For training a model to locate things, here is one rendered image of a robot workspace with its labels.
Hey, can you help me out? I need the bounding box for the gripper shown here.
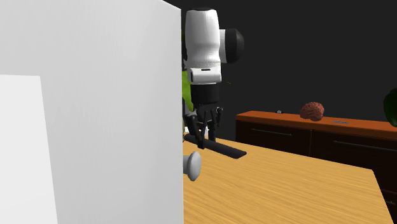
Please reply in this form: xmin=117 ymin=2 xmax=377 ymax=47
xmin=185 ymin=82 xmax=225 ymax=150

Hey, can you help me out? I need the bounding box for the long black bar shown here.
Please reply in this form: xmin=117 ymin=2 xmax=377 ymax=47
xmin=183 ymin=132 xmax=248 ymax=160

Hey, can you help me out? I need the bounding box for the white round knob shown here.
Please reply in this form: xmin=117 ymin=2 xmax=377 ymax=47
xmin=183 ymin=151 xmax=203 ymax=183

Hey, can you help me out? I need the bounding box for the light green thing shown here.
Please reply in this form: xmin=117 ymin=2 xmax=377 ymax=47
xmin=181 ymin=70 xmax=195 ymax=113

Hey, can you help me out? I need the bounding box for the large white box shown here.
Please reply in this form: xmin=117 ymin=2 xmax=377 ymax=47
xmin=0 ymin=0 xmax=185 ymax=224

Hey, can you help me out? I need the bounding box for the red-brown brain figure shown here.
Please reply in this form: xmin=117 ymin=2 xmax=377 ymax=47
xmin=299 ymin=101 xmax=326 ymax=122

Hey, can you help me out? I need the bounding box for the brown sideboard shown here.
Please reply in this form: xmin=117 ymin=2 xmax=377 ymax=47
xmin=235 ymin=110 xmax=397 ymax=220

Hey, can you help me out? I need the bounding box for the dark green round thing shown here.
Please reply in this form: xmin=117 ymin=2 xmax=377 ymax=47
xmin=383 ymin=88 xmax=397 ymax=128

